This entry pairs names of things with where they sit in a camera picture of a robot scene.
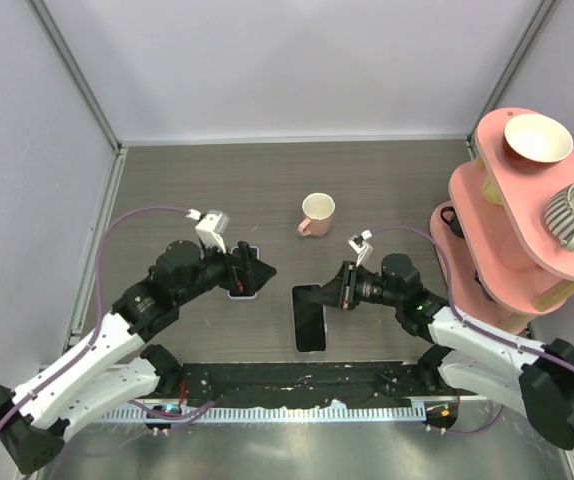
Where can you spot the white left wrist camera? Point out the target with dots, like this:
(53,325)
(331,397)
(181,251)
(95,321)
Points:
(210,227)

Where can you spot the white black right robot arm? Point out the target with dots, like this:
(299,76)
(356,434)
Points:
(534,379)

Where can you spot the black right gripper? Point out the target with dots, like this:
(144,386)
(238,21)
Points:
(341,292)

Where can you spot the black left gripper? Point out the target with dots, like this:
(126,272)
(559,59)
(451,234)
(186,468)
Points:
(243,273)

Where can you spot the pink tiered wooden shelf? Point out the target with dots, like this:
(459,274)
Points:
(508,269)

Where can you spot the clear magsafe phone case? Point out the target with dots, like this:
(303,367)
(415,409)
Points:
(310,320)

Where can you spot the white bowl brown outside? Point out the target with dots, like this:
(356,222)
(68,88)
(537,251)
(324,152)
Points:
(534,141)

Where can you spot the lilac phone case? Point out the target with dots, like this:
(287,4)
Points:
(237,295)

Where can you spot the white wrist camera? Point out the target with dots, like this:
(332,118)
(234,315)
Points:
(360,244)
(210,227)

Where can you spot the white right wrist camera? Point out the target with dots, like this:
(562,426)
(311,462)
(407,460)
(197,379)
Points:
(360,244)

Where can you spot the dark green mug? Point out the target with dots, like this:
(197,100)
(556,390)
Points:
(449,217)

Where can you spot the pink mug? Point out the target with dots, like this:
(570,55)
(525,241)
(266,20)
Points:
(318,209)

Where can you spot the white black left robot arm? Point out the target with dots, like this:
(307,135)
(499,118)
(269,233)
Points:
(117,361)

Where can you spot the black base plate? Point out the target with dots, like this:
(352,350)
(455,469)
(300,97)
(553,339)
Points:
(306,385)

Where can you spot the white slotted cable duct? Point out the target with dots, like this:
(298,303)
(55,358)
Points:
(334,413)

